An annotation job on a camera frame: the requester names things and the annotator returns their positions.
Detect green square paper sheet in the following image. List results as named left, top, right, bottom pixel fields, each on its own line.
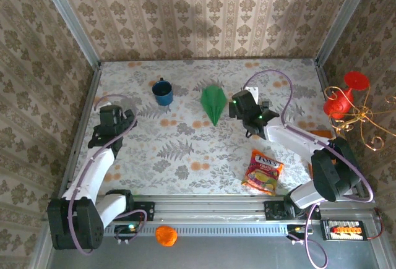
left=200, top=85, right=227, bottom=127

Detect dark blue enamel mug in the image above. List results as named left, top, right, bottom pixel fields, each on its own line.
left=151, top=77, right=174, bottom=106

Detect orange flat board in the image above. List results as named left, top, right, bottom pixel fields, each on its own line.
left=308, top=129, right=337, bottom=177

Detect Fox's fruit candy bag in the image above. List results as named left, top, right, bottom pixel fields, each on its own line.
left=241, top=148, right=285, bottom=197

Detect red plastic vase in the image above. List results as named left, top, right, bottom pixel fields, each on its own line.
left=323, top=70, right=371, bottom=121

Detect small controller board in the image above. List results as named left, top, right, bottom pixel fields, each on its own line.
left=113, top=223, right=139, bottom=241
left=286, top=223, right=314, bottom=241

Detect orange crumpled ball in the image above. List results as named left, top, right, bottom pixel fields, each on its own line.
left=155, top=224, right=179, bottom=247

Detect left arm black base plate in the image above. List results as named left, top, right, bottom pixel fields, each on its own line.
left=105, top=201, right=155, bottom=222

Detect gold wire ornament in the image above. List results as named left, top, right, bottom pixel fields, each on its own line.
left=324, top=85, right=396, bottom=152

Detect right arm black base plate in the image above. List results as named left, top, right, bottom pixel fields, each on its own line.
left=264, top=200, right=321, bottom=221

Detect aluminium mounting rail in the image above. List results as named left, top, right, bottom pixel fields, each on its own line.
left=43, top=195, right=380, bottom=221

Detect grey slotted cable duct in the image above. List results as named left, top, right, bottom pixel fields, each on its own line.
left=103, top=221, right=325, bottom=237

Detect aluminium corner post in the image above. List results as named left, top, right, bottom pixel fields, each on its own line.
left=315, top=0, right=377, bottom=66
left=35, top=0, right=101, bottom=69

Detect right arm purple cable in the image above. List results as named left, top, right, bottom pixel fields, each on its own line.
left=243, top=69, right=375, bottom=268

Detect thin red wire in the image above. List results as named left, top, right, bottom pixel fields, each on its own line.
left=366, top=207, right=384, bottom=239

